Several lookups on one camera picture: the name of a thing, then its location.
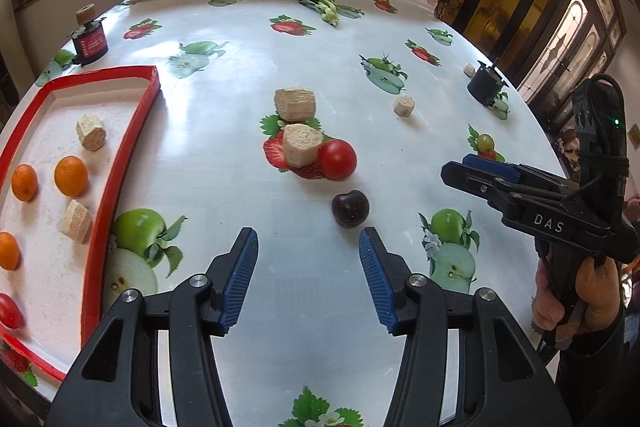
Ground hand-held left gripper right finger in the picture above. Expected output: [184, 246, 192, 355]
[358, 227, 573, 427]

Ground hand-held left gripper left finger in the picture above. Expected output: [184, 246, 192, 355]
[45, 227, 260, 427]

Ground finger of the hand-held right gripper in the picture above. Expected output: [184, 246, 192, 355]
[441, 161, 567, 208]
[462, 154, 572, 191]

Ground dark purple plum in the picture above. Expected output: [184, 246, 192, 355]
[331, 189, 371, 228]

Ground orange mandarin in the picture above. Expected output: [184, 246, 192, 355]
[54, 155, 89, 198]
[0, 231, 21, 271]
[11, 163, 39, 202]

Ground red tomato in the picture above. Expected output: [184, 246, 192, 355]
[318, 139, 358, 181]
[0, 293, 24, 329]

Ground red rimmed tray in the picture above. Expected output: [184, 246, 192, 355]
[0, 65, 162, 382]

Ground person's right forearm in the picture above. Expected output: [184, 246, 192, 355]
[555, 322, 640, 427]

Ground person's right hand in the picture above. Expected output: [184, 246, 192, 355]
[531, 254, 625, 349]

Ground black round container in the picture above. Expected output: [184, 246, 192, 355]
[467, 61, 507, 108]

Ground arched glass door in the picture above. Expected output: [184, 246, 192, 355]
[517, 0, 628, 108]

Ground green bok choy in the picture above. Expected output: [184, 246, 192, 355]
[288, 0, 351, 28]

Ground black jar with red label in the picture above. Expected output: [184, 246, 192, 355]
[70, 18, 110, 66]

